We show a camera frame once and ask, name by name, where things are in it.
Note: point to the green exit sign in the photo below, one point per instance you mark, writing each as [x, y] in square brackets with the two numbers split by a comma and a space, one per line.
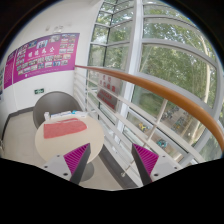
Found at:
[39, 91]

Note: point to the small magenta wall poster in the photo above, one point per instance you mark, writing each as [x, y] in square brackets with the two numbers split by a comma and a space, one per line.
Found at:
[8, 73]

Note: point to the round beige table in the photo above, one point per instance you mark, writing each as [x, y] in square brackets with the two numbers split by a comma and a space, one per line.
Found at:
[48, 148]

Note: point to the grey round-backed chair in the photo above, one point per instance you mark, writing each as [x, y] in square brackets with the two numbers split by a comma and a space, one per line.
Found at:
[53, 102]

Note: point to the large magenta wall poster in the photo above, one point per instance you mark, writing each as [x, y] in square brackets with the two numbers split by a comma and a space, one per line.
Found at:
[45, 55]

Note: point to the white metal railing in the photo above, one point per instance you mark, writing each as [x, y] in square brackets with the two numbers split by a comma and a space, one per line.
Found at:
[120, 133]

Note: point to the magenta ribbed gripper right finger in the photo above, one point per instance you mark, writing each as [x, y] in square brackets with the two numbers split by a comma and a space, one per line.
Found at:
[151, 166]

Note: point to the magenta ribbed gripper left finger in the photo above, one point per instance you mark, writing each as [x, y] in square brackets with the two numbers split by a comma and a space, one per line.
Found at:
[70, 166]

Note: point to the white window frame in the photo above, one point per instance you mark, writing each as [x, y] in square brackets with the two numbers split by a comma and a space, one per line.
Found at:
[152, 40]

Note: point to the red sign on window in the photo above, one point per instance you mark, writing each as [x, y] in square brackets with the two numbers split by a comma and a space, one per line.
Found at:
[108, 99]

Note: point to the orange wooden handrail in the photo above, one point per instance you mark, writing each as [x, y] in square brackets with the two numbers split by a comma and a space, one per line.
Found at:
[189, 106]

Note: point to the pink red towel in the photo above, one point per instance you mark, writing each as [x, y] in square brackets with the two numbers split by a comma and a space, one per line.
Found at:
[64, 127]

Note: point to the white box on table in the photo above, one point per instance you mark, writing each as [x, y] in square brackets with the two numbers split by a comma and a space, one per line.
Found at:
[48, 116]

